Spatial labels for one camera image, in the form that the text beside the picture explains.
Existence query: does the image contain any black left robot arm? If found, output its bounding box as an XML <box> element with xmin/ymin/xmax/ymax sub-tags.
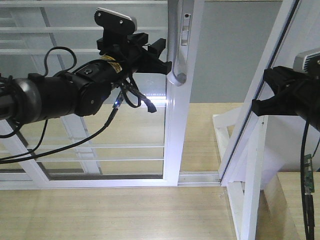
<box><xmin>0</xmin><ymin>30</ymin><xmax>172</xmax><ymax>126</ymax></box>

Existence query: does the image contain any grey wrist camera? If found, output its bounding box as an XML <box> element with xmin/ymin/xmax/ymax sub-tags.
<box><xmin>292</xmin><ymin>48</ymin><xmax>320</xmax><ymax>74</ymax></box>
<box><xmin>94</xmin><ymin>7</ymin><xmax>137</xmax><ymax>35</ymax></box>

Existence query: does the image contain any green circuit board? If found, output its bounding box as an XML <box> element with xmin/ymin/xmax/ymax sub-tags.
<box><xmin>303</xmin><ymin>154</ymin><xmax>315</xmax><ymax>195</ymax></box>

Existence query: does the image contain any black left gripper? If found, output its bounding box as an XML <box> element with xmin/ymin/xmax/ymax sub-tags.
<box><xmin>96</xmin><ymin>27</ymin><xmax>172</xmax><ymax>75</ymax></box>

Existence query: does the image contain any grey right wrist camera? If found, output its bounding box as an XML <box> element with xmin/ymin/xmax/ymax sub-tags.
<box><xmin>292</xmin><ymin>48</ymin><xmax>320</xmax><ymax>74</ymax></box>

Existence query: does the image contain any white sliding glass door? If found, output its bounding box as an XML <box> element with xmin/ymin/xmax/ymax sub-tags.
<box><xmin>0</xmin><ymin>0</ymin><xmax>204</xmax><ymax>190</ymax></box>

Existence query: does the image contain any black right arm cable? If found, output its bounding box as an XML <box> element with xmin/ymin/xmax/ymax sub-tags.
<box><xmin>300</xmin><ymin>117</ymin><xmax>320</xmax><ymax>240</ymax></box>

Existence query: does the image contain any grey door handle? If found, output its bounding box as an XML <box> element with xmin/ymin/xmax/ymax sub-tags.
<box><xmin>167</xmin><ymin>0</ymin><xmax>193</xmax><ymax>87</ymax></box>

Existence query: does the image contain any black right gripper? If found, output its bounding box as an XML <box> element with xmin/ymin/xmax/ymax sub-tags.
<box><xmin>251</xmin><ymin>66</ymin><xmax>320</xmax><ymax>118</ymax></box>

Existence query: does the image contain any white fixed glass door panel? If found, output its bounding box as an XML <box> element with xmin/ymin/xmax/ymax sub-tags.
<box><xmin>0</xmin><ymin>0</ymin><xmax>97</xmax><ymax>172</ymax></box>

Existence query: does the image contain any white door frame post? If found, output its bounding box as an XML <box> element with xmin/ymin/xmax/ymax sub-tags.
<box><xmin>218</xmin><ymin>0</ymin><xmax>305</xmax><ymax>187</ymax></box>

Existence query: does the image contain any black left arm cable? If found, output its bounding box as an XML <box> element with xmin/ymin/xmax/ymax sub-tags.
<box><xmin>0</xmin><ymin>46</ymin><xmax>158</xmax><ymax>165</ymax></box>

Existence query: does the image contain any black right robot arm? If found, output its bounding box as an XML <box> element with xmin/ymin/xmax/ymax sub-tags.
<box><xmin>251</xmin><ymin>66</ymin><xmax>320</xmax><ymax>126</ymax></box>

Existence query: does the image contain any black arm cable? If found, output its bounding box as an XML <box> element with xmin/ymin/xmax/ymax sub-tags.
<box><xmin>300</xmin><ymin>117</ymin><xmax>320</xmax><ymax>240</ymax></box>
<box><xmin>0</xmin><ymin>46</ymin><xmax>158</xmax><ymax>165</ymax></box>

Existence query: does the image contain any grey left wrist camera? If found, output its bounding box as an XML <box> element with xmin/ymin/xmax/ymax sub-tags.
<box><xmin>94</xmin><ymin>7</ymin><xmax>137</xmax><ymax>35</ymax></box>

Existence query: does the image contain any light wooden box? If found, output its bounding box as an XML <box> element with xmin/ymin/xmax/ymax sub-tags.
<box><xmin>264</xmin><ymin>172</ymin><xmax>306</xmax><ymax>240</ymax></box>

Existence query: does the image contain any light plywood floor platform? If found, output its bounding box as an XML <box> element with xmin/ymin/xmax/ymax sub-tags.
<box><xmin>0</xmin><ymin>102</ymin><xmax>251</xmax><ymax>240</ymax></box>

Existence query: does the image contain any white wooden support brace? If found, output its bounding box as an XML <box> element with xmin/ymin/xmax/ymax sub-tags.
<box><xmin>212</xmin><ymin>108</ymin><xmax>268</xmax><ymax>240</ymax></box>

